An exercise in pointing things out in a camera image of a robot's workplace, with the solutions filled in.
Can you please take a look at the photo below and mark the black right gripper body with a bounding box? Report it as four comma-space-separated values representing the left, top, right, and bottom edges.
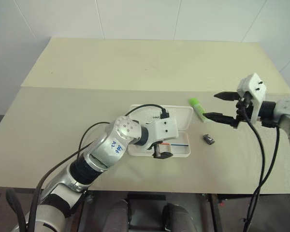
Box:
232, 92, 254, 130

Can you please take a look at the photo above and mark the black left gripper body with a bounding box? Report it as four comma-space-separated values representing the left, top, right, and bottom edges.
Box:
147, 142, 161, 159

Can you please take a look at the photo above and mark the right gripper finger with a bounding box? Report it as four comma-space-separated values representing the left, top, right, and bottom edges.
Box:
213, 91, 239, 102
203, 111, 238, 127

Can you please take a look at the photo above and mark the green marker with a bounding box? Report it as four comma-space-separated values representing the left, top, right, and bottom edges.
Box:
188, 97, 208, 122

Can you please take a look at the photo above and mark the white plastic pencil case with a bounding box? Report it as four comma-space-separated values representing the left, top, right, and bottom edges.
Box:
127, 103, 194, 159

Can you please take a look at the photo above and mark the small black clip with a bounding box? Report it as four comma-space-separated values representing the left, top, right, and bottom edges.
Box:
203, 133, 215, 146

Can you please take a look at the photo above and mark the white label blue handwriting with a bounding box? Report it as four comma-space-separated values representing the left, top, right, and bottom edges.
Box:
108, 138, 125, 156

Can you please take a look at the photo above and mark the dark rounded shape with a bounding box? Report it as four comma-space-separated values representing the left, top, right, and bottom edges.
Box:
161, 202, 197, 232

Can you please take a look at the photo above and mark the black metal table leg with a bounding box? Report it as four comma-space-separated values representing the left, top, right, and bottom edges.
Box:
207, 193, 223, 232

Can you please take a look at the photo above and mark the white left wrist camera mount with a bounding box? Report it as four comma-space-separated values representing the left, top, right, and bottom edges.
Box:
144, 118, 180, 151

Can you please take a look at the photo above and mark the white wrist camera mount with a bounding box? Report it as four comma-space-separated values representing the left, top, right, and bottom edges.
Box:
144, 118, 180, 151
236, 72, 268, 122

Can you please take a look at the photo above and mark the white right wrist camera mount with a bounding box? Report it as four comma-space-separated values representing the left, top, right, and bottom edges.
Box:
236, 72, 268, 122

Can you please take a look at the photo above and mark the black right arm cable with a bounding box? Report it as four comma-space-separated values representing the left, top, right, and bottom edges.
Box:
241, 96, 281, 232

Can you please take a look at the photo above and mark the thick black strap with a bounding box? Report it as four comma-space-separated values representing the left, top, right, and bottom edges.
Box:
5, 188, 28, 232

